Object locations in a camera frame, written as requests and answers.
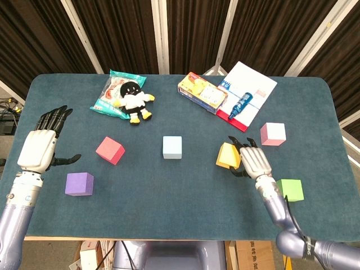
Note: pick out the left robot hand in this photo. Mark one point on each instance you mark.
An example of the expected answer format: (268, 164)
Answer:
(36, 152)

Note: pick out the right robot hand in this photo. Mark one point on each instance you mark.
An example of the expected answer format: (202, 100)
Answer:
(256, 161)

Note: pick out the yellow foam cube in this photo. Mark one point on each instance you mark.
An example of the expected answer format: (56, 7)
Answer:
(226, 154)

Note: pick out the green foam cube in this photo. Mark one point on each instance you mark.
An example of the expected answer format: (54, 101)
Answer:
(292, 189)

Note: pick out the red foam cube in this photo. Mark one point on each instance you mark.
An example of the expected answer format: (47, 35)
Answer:
(108, 149)

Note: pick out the light blue foam cube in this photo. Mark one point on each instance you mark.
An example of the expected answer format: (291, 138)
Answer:
(172, 146)

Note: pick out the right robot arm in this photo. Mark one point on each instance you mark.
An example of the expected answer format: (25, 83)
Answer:
(278, 213)

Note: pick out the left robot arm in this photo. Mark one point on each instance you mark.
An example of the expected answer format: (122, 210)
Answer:
(17, 213)

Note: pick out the pink foam cube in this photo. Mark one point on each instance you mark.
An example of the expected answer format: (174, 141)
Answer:
(274, 133)

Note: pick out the purple foam cube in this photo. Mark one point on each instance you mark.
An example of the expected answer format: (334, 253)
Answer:
(78, 184)

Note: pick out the blue bottle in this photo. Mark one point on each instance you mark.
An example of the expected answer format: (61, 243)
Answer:
(240, 105)

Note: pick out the teal snack bag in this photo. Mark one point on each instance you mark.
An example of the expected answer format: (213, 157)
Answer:
(105, 105)

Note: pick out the white red book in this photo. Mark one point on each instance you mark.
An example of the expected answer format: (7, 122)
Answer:
(247, 78)

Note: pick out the yellow blue cookie box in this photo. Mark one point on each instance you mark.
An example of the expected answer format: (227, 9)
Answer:
(202, 92)

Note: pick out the teal felt table mat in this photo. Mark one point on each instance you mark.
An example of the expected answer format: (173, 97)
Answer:
(168, 197)

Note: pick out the brown cardboard box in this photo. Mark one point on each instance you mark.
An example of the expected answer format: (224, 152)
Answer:
(253, 256)

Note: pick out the yellow table leg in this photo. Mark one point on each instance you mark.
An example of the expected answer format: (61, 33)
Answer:
(287, 264)

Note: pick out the black white plush doll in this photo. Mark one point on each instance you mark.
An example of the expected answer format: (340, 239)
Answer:
(133, 101)

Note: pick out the white red carton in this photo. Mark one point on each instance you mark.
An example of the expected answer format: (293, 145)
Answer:
(88, 258)

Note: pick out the grey robot torso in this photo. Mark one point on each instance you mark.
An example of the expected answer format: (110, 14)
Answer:
(174, 258)

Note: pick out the dark brown curtain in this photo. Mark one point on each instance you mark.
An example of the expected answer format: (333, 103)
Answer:
(126, 33)

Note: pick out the white frame post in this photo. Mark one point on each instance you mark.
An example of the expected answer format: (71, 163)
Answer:
(160, 36)
(226, 28)
(325, 26)
(82, 36)

